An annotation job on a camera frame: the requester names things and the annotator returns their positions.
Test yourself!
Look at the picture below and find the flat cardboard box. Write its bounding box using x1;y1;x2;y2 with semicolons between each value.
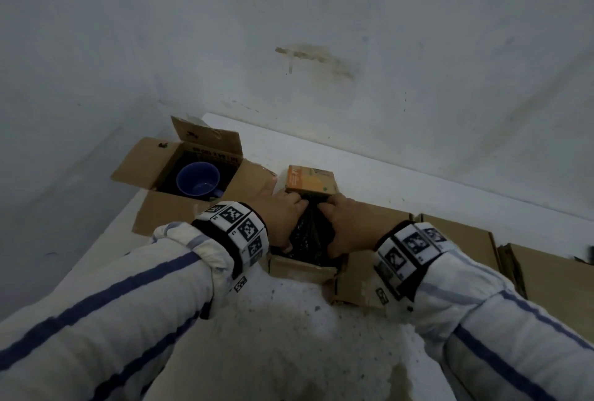
497;243;594;351
417;213;501;274

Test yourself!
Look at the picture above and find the wristband with square markers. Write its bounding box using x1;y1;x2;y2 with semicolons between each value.
191;201;270;295
373;221;458;309

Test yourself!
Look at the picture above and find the orange small carton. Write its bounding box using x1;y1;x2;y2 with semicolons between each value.
284;164;339;196

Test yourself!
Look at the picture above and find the left wristband with square markers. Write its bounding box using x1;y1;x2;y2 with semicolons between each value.
191;201;270;295

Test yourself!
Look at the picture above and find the person's left forearm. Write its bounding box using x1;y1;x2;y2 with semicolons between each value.
0;222;235;401

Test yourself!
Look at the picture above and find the small open cardboard box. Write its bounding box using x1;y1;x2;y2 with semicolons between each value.
266;200;418;318

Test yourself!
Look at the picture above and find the black plastic bag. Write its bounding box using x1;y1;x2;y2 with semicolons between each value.
274;195;338;268

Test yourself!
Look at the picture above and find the right wristband with square markers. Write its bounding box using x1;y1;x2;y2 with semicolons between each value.
373;221;458;309

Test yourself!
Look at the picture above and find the person's right forearm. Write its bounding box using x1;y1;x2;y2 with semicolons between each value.
411;248;594;401

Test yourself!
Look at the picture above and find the blue mug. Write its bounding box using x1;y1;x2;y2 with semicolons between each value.
176;162;224;202

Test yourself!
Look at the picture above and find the person's left hand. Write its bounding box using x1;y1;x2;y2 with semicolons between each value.
250;179;311;249

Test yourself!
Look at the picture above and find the person's right hand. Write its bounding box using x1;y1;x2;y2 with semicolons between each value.
317;194;396;258

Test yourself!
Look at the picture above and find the open cardboard box with mug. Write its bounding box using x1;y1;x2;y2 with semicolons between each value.
110;115;278;237

